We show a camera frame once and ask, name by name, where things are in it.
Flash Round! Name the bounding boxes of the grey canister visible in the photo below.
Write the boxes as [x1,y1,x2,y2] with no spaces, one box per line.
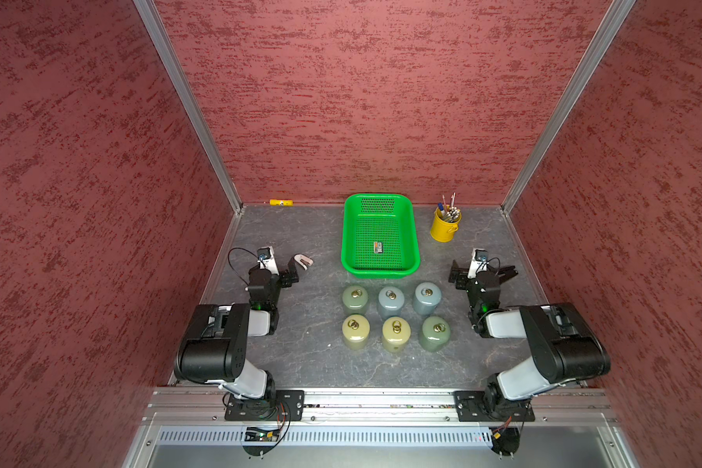
[413,282,442,317]
[378,286,405,321]

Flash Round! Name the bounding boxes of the green canister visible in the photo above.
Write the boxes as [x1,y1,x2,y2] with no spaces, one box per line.
[418,315,452,353]
[341,285,370,316]

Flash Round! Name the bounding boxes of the beige canister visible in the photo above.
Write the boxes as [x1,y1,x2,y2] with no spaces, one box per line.
[342,314,371,351]
[382,317,411,354]

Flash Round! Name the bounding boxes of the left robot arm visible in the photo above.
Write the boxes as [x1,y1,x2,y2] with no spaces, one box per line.
[174,249,313,420]

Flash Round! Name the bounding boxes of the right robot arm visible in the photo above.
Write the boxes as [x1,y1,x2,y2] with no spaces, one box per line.
[448,262,612,421]

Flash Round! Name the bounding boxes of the green plastic basket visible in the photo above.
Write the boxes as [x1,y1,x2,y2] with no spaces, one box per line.
[340,193,420,279]

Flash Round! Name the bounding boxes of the pink white clip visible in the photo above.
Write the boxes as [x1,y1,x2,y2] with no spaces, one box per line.
[294,253,314,270]

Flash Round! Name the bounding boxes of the black stapler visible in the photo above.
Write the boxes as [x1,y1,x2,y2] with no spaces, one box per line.
[495,265,519,285]

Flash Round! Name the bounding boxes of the yellow pen cup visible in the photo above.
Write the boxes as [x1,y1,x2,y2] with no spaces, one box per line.
[430,209,462,243]

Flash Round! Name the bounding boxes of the pens in cup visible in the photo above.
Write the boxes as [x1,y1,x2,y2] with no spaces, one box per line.
[438,192,461,223]

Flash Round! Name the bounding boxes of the yellow marker pen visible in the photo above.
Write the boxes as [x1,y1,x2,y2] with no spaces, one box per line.
[269,199,294,207]

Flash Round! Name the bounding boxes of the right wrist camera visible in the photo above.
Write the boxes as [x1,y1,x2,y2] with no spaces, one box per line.
[467,249,489,279]

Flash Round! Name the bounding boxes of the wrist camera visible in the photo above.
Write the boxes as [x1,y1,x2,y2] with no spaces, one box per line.
[467,249,489,279]
[257,246,279,275]

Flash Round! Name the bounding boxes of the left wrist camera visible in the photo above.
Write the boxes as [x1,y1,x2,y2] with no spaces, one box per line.
[257,246,279,275]

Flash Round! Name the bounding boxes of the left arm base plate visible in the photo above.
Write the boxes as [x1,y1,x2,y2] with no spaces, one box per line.
[224,389,305,422]

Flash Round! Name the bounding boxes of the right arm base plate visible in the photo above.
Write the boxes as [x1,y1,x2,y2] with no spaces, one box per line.
[452,387,535,424]

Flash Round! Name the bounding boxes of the aluminium front rail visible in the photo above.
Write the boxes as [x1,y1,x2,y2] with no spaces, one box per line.
[142,386,621,427]

